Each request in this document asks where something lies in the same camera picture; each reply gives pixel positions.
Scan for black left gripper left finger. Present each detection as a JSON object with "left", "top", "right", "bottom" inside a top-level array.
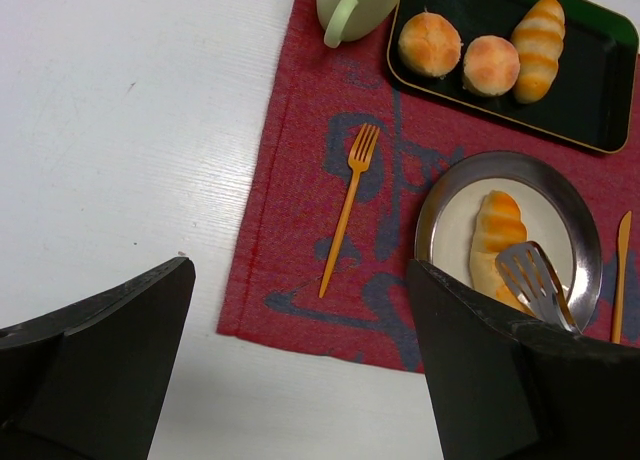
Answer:
[{"left": 1, "top": 257, "right": 195, "bottom": 459}]

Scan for large striped croissant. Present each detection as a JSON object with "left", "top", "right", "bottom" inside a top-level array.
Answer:
[{"left": 469, "top": 190, "right": 533, "bottom": 316}]

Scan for black and green tray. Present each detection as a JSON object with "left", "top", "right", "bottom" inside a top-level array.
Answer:
[{"left": 387, "top": 0, "right": 639, "bottom": 154}]

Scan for round bun right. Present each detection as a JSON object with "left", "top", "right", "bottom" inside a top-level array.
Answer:
[{"left": 463, "top": 35, "right": 520, "bottom": 97}]

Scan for light green mug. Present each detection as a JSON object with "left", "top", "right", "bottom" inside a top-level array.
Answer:
[{"left": 316, "top": 0, "right": 400, "bottom": 48}]

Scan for orange plastic fork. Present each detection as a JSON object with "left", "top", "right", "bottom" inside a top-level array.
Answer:
[{"left": 318, "top": 124, "right": 380, "bottom": 298}]

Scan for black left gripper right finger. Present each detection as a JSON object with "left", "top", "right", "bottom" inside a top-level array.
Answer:
[{"left": 407, "top": 260, "right": 639, "bottom": 459}]

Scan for round bun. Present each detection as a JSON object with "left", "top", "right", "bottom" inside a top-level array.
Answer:
[
  {"left": 398, "top": 12, "right": 462, "bottom": 78},
  {"left": 463, "top": 35, "right": 520, "bottom": 97}
]

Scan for steel tongs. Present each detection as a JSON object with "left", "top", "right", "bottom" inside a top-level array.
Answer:
[{"left": 495, "top": 241, "right": 581, "bottom": 334}]

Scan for small striped bread roll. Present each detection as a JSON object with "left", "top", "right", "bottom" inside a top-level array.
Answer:
[{"left": 511, "top": 0, "right": 566, "bottom": 104}]

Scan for red patterned placemat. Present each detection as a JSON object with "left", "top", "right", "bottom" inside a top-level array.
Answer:
[{"left": 217, "top": 0, "right": 639, "bottom": 372}]

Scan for orange plastic knife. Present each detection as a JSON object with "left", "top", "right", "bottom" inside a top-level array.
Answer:
[{"left": 610, "top": 210, "right": 632, "bottom": 344}]

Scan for silver rimmed white plate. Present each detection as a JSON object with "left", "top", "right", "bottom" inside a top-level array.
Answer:
[{"left": 414, "top": 151, "right": 604, "bottom": 330}]

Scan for round bun left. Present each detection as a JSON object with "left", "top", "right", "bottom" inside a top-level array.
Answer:
[{"left": 398, "top": 12, "right": 462, "bottom": 78}]

